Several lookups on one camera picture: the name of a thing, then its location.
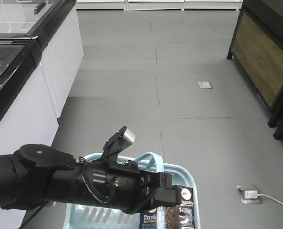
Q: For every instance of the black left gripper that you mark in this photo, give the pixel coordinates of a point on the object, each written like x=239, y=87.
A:
x=127, y=188

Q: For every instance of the dark blue Chocofello cookie box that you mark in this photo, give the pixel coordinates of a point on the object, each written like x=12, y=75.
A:
x=181, y=216

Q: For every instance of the light blue shopping basket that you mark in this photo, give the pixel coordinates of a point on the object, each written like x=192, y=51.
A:
x=87, y=217

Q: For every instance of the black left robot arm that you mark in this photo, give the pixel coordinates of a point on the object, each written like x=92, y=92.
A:
x=35, y=174

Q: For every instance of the steel floor socket plate right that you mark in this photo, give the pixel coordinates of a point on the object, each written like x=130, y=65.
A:
x=240, y=188

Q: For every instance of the steel floor socket plate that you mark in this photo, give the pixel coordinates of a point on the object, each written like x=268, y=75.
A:
x=240, y=188
x=50, y=204

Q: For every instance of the white power adapter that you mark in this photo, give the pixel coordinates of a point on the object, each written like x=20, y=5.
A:
x=250, y=194

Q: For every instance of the small steel floor plate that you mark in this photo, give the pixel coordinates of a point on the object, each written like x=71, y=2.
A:
x=205, y=84

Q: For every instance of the steel floor socket plate left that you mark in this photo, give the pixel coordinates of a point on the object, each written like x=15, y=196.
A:
x=50, y=204

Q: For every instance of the near white chest freezer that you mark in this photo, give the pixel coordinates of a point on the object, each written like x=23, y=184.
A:
x=26, y=117

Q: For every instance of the white chest freezer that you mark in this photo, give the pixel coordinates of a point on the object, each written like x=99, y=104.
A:
x=26, y=117
x=53, y=24

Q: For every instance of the wood panel display stand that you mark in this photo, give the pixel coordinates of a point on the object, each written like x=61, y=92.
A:
x=257, y=45

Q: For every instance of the far white chest freezer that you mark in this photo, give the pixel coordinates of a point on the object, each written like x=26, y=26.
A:
x=53, y=24

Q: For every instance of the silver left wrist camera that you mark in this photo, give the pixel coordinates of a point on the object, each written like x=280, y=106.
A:
x=121, y=140

